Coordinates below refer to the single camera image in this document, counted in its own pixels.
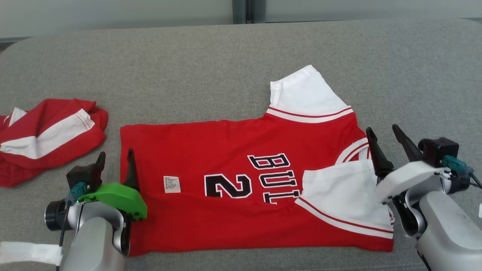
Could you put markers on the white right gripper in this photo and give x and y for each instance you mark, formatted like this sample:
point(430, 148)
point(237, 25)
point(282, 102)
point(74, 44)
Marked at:
point(410, 175)

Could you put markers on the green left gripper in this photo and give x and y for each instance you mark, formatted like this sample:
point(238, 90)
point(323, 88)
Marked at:
point(116, 195)

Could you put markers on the red shorts with white stripe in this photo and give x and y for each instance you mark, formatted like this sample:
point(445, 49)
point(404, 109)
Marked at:
point(56, 124)

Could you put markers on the red Bulls jersey white sleeves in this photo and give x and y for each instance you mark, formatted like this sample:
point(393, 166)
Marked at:
point(226, 150)

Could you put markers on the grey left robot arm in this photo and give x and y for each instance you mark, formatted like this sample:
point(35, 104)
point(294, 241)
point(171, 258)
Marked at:
point(98, 241)

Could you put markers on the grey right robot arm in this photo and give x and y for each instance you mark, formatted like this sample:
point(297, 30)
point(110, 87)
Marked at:
point(448, 226)

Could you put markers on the grey fabric sofa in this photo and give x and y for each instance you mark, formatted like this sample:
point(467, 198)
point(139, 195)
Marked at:
point(188, 75)

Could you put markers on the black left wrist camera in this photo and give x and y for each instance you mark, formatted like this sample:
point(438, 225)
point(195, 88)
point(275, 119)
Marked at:
point(83, 173)

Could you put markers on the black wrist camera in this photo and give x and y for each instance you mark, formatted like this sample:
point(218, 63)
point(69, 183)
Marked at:
point(438, 148)
point(83, 173)

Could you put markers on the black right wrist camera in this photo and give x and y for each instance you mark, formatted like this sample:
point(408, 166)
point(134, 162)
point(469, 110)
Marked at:
point(438, 148)

